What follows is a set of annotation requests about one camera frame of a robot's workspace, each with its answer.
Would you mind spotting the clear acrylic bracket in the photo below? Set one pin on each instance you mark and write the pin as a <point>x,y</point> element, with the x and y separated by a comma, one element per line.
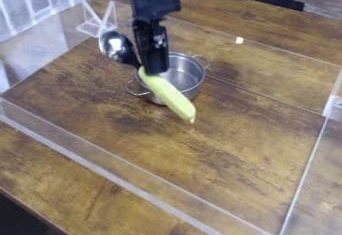
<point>95,25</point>

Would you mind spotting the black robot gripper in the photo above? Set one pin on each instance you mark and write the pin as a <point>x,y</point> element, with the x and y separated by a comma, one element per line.
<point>150,35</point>

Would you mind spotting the green handled metal spoon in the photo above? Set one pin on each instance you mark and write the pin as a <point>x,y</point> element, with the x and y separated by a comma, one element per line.
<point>118,49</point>

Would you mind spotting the clear acrylic enclosure panel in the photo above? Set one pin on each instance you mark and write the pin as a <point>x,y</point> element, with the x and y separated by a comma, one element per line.
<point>172,199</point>

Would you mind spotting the small steel pot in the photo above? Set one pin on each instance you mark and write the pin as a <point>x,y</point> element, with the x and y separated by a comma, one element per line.
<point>186,75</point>

